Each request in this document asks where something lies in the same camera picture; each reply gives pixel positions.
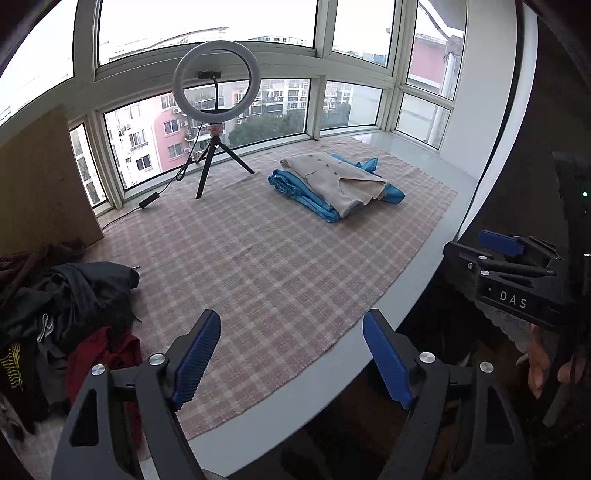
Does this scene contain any white ring light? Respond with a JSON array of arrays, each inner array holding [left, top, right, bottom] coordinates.
[[172, 41, 262, 124]]

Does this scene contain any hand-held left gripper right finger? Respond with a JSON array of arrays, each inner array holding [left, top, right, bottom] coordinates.
[[362, 308, 527, 480]]

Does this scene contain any dark red garment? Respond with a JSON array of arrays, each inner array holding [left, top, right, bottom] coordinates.
[[65, 327, 144, 457]]

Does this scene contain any black garment with yellow print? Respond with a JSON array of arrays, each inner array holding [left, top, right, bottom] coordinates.
[[0, 332, 51, 435]]

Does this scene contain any small black tripod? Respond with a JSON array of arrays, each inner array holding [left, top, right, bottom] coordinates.
[[195, 122, 256, 200]]

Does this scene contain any large light wooden board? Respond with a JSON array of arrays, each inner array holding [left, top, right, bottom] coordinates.
[[0, 105, 105, 257]]

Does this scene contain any white window frame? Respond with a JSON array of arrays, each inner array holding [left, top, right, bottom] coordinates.
[[0, 0, 467, 222]]

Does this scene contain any person's right hand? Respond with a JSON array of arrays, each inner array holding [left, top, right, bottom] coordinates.
[[526, 324, 551, 400]]

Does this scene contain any black cable with inline switch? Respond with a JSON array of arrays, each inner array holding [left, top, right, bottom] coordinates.
[[99, 122, 213, 229]]

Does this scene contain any blue garment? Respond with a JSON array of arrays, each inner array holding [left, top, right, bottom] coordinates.
[[269, 154, 406, 224]]

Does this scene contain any pink plaid mat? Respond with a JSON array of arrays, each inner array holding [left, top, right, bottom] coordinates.
[[18, 136, 459, 467]]

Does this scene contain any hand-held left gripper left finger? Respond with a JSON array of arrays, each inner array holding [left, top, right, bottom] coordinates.
[[51, 309, 222, 480]]

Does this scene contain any black phone clamp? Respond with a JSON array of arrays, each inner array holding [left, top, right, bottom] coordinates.
[[198, 69, 223, 114]]

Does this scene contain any black padded jacket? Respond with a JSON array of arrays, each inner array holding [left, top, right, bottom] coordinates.
[[0, 261, 140, 352]]

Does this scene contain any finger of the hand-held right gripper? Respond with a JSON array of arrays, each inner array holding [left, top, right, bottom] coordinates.
[[478, 230, 561, 261], [443, 241, 557, 289]]

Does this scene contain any cream ribbed knit sweater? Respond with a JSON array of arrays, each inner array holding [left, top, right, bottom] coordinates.
[[280, 153, 389, 217]]

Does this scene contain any white lace cloth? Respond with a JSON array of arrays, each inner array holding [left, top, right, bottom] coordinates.
[[480, 305, 536, 354]]

